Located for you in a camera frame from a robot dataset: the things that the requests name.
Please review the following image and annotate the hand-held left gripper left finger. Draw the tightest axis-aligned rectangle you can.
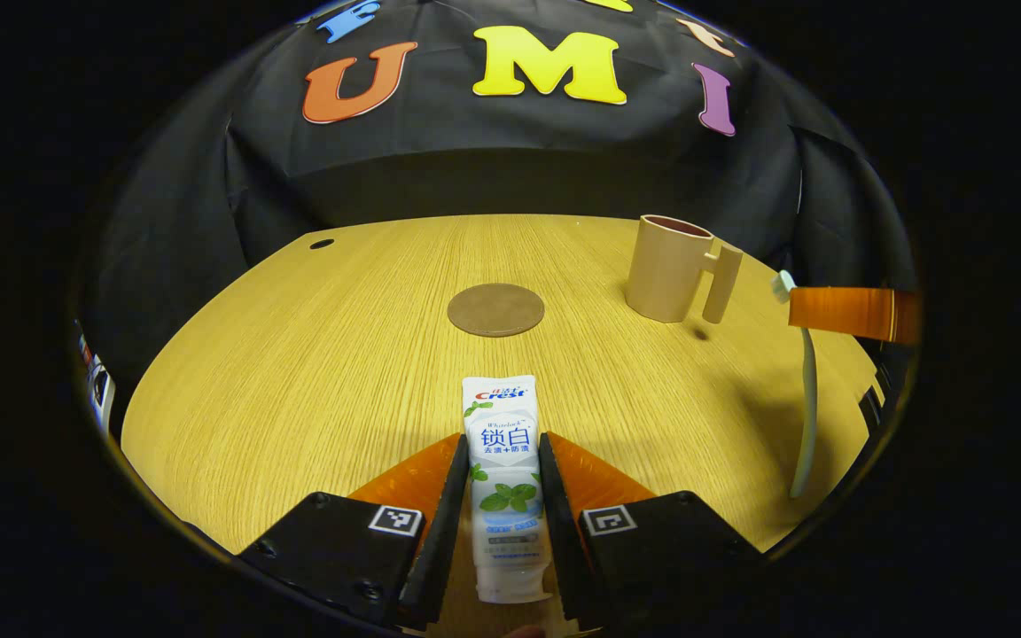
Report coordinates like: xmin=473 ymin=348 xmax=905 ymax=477
xmin=234 ymin=432 xmax=472 ymax=632

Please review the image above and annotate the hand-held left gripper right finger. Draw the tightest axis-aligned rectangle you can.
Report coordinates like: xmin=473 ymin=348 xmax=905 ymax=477
xmin=537 ymin=432 xmax=764 ymax=634

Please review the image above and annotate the white toothbrush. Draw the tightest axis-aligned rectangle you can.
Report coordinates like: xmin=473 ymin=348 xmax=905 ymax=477
xmin=770 ymin=270 xmax=820 ymax=500

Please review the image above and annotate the white toothpaste tube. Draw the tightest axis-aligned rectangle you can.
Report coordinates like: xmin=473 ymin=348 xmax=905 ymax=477
xmin=461 ymin=374 xmax=554 ymax=605

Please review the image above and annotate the beige cup with handle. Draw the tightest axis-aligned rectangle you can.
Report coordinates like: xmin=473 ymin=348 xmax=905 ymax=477
xmin=625 ymin=214 xmax=744 ymax=325

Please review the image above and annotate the round brown coaster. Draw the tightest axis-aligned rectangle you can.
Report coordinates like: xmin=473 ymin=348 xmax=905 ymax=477
xmin=447 ymin=283 xmax=546 ymax=338

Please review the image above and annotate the wooden desktop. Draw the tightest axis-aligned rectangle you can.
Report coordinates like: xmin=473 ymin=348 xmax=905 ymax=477
xmin=121 ymin=213 xmax=885 ymax=638

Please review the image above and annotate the white device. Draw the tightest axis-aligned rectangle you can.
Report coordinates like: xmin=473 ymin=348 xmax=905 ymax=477
xmin=74 ymin=323 xmax=117 ymax=433

